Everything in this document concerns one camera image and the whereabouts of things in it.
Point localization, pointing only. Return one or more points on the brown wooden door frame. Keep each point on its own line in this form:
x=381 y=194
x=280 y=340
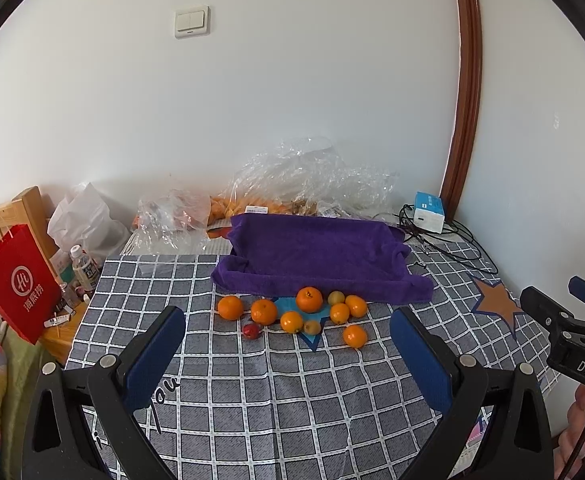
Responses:
x=467 y=104

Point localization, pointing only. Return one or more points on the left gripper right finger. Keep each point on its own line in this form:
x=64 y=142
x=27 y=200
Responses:
x=493 y=424

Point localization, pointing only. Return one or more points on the large clear plastic bag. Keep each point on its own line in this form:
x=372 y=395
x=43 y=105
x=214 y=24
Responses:
x=313 y=169

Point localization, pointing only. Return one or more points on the brown longan front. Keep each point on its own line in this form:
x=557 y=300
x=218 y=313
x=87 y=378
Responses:
x=312 y=327

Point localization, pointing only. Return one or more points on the clear plastic bottle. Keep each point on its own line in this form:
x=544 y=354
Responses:
x=85 y=268

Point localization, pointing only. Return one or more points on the wooden chair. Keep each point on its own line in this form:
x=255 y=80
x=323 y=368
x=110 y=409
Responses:
x=28 y=208

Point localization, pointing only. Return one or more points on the purple towel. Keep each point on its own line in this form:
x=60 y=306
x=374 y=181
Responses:
x=276 y=256

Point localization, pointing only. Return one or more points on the white wall light switch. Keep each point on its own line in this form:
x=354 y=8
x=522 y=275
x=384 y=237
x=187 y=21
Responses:
x=194 y=21

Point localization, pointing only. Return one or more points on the blue white tissue pack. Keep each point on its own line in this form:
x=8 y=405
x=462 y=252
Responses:
x=429 y=214

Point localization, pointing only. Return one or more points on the small red fruit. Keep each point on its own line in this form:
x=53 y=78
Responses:
x=252 y=331

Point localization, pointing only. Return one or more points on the clear bag with fruit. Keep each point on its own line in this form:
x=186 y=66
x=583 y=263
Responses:
x=173 y=213

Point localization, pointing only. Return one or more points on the bagged oranges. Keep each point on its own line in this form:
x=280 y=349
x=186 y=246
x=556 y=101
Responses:
x=222 y=207

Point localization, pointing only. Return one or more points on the red paper shopping bag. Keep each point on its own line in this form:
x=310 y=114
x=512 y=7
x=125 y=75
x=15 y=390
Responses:
x=29 y=290

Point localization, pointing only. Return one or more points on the grey checkered tablecloth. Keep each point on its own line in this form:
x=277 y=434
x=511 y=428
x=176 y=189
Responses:
x=274 y=407

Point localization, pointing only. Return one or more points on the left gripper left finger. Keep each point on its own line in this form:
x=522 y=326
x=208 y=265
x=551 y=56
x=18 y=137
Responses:
x=58 y=443

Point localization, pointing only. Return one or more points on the person's right hand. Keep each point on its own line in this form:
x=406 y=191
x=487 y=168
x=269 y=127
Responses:
x=568 y=438

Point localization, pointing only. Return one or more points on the brown longan back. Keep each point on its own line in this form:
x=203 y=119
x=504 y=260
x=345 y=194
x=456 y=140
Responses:
x=336 y=297

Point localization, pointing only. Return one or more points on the brown longan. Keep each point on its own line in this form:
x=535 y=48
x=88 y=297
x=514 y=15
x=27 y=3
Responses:
x=336 y=297
x=312 y=327

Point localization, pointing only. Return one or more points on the small orange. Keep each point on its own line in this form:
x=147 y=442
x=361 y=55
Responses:
x=358 y=306
x=354 y=336
x=339 y=313
x=291 y=322

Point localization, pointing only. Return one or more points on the large orange with stem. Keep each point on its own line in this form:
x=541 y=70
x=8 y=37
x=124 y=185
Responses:
x=309 y=300

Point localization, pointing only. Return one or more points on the white plastic bag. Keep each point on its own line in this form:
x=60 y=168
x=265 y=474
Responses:
x=83 y=218

